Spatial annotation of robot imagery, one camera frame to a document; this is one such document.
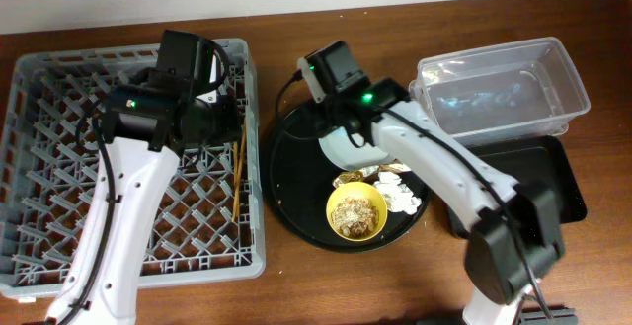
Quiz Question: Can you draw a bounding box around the wooden chopstick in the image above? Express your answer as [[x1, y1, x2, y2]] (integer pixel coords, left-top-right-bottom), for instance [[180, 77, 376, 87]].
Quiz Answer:
[[231, 142, 239, 222], [235, 118, 247, 223]]

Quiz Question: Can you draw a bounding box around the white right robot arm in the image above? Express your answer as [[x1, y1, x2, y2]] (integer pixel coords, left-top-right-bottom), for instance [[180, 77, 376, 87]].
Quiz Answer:
[[297, 41, 565, 324]]

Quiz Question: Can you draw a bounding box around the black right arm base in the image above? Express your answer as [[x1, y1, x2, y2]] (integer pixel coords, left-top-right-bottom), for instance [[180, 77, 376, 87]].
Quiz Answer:
[[514, 305, 579, 325]]

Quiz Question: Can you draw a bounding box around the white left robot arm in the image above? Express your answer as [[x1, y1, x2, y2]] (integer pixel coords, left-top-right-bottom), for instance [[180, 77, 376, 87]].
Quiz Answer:
[[44, 30, 242, 324]]

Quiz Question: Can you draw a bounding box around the grey plastic dishwasher rack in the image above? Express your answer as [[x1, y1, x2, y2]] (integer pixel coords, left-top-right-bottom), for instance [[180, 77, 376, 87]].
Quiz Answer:
[[1, 39, 266, 301]]

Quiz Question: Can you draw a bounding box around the white round plate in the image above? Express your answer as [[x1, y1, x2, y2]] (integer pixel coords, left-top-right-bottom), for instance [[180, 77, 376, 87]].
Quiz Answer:
[[318, 127, 395, 171]]

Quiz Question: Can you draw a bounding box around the round black tray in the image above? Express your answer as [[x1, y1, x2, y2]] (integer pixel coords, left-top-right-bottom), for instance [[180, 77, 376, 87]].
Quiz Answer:
[[260, 102, 434, 253]]

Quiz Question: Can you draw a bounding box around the gold snack wrapper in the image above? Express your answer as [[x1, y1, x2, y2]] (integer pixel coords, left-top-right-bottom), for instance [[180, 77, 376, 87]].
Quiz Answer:
[[332, 161, 411, 188]]

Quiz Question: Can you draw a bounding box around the yellow bowl with food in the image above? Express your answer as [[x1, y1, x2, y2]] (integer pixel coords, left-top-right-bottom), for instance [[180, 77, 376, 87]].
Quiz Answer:
[[326, 182, 388, 242]]

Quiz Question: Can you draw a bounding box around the crumpled white tissue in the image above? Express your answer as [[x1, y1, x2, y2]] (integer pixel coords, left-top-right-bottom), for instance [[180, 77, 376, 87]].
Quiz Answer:
[[373, 172, 422, 215]]

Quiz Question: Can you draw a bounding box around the clear plastic bin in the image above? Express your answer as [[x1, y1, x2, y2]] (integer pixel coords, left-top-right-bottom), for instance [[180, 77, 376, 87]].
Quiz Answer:
[[409, 37, 591, 146]]

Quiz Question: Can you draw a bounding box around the black rectangular tray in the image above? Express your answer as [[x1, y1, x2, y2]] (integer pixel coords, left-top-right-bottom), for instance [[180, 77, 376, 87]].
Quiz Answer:
[[469, 136, 588, 223]]

